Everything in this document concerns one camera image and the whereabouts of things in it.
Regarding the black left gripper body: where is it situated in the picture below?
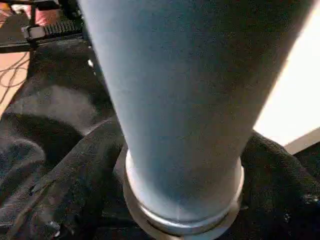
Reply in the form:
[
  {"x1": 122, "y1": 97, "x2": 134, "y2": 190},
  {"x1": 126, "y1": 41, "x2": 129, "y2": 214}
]
[{"x1": 0, "y1": 0, "x2": 92, "y2": 54}]

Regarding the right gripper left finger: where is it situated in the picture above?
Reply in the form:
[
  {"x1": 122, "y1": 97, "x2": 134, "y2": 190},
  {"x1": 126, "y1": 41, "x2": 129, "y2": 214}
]
[{"x1": 6, "y1": 119, "x2": 127, "y2": 240}]

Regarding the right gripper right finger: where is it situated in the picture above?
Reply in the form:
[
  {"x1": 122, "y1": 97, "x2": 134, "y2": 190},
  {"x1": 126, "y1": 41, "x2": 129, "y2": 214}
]
[{"x1": 222, "y1": 131, "x2": 320, "y2": 240}]

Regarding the white plastic table leg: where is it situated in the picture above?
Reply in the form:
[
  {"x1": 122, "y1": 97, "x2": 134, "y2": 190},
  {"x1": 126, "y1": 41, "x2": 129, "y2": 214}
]
[{"x1": 77, "y1": 0, "x2": 320, "y2": 224}]

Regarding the black work mat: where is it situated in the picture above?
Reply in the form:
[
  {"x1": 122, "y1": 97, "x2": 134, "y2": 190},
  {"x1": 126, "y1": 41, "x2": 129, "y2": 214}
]
[{"x1": 0, "y1": 37, "x2": 320, "y2": 240}]

